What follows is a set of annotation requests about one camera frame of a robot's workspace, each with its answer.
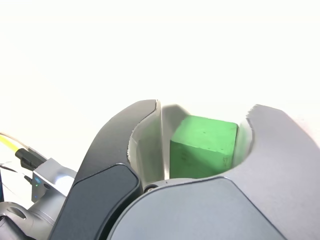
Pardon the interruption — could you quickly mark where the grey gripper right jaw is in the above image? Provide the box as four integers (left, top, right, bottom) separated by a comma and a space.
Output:
98, 104, 320, 240

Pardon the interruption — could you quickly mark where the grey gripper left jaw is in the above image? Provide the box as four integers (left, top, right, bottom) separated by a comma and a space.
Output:
49, 99, 166, 240

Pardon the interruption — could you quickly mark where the green cube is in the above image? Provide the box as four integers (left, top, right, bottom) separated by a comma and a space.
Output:
169, 115, 239, 180

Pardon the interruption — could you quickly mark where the black plug connector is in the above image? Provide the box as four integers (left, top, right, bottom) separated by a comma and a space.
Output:
14, 147, 48, 171

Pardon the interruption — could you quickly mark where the yellow cable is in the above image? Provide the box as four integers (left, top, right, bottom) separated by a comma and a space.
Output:
0, 136, 20, 154

